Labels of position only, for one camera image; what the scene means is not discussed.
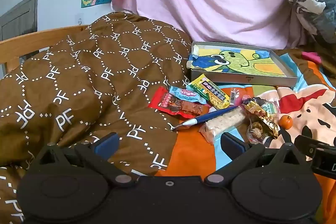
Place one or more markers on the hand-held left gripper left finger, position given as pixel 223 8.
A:
pixel 107 144

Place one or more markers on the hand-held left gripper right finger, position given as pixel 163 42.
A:
pixel 229 144

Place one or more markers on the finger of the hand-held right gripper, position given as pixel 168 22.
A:
pixel 305 144

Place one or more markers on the clear rice cracker packet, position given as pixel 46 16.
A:
pixel 223 122

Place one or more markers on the small clear cookie packet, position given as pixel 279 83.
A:
pixel 256 132

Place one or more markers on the small tangerine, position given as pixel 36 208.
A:
pixel 285 122

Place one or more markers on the dark blue snack packet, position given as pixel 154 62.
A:
pixel 210 115

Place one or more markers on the gold snack packet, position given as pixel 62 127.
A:
pixel 260 111

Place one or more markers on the green label biscuit packet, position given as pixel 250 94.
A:
pixel 272 108

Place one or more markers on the yellow green snack packet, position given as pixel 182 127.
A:
pixel 210 91

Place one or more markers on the light blue snack packet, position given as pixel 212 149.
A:
pixel 183 94

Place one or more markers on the red snack packet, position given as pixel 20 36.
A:
pixel 170 105

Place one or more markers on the grey box with cartoon picture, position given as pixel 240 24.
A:
pixel 236 64

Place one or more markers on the colourful printed blanket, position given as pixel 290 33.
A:
pixel 194 150

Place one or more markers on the clear packet with barcode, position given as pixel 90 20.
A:
pixel 234 95

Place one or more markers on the brown printed quilt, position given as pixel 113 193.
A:
pixel 78 82

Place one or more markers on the pink cloth piece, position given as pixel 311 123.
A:
pixel 311 56

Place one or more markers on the crumpled pale paper scrap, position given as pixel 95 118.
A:
pixel 195 51

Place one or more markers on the small wall hook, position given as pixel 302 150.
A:
pixel 79 21

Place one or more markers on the wooden bed frame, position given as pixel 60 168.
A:
pixel 26 43

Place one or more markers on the grey window frame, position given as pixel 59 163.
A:
pixel 18 19

